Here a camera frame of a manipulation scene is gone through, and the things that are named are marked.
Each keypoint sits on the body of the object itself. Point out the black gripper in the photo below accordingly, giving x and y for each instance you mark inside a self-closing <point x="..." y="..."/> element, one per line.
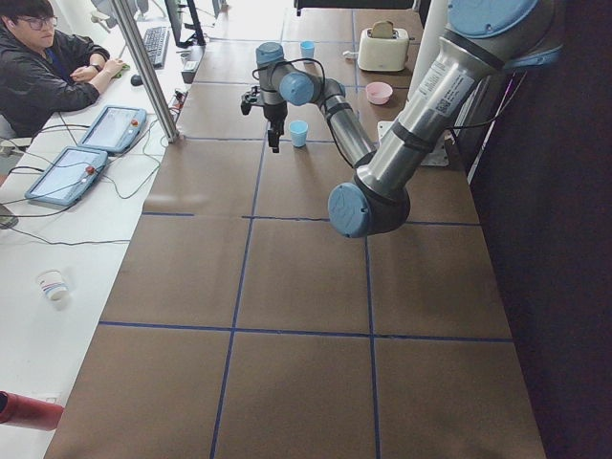
<point x="274" y="113"/>

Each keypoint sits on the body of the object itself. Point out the light blue cup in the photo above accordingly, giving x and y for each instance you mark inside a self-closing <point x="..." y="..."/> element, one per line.
<point x="307" y="49"/>
<point x="298" y="132"/>

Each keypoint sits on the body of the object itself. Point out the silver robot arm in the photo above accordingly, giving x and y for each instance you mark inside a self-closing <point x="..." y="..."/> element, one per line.
<point x="481" y="38"/>

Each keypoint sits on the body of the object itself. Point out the pink bowl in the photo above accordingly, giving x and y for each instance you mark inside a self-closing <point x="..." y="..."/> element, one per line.
<point x="378" y="93"/>

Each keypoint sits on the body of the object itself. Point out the cream toaster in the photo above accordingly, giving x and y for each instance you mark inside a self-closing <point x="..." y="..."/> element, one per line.
<point x="383" y="54"/>

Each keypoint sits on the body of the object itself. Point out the bread slice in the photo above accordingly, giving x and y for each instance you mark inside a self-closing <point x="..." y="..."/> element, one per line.
<point x="382" y="30"/>

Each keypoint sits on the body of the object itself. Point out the black keyboard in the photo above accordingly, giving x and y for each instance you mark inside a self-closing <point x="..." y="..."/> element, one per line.
<point x="155" y="41"/>

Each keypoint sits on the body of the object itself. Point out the black computer mouse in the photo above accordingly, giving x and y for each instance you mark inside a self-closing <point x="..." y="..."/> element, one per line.
<point x="136" y="81"/>

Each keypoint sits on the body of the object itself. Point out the far teach pendant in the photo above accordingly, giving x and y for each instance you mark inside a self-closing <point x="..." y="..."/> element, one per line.
<point x="115" y="129"/>

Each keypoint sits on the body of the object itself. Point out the teach pendant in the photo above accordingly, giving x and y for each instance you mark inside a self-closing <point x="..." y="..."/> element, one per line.
<point x="115" y="129"/>
<point x="69" y="176"/>

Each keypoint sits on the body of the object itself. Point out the near teach pendant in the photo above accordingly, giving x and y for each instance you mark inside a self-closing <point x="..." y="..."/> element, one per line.
<point x="69" y="176"/>

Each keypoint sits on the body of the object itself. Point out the seated person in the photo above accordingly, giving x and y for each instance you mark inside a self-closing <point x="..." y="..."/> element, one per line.
<point x="43" y="70"/>

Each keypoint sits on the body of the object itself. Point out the paper cup on desk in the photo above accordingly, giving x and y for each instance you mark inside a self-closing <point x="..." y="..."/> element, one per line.
<point x="52" y="285"/>

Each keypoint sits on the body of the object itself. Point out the red bottle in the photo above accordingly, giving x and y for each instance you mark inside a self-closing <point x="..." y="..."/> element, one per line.
<point x="18" y="410"/>

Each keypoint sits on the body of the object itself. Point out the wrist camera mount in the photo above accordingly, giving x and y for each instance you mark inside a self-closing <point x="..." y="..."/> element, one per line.
<point x="250" y="99"/>

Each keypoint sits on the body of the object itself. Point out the aluminium frame post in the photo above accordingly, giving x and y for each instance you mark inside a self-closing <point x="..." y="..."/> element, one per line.
<point x="133" y="39"/>

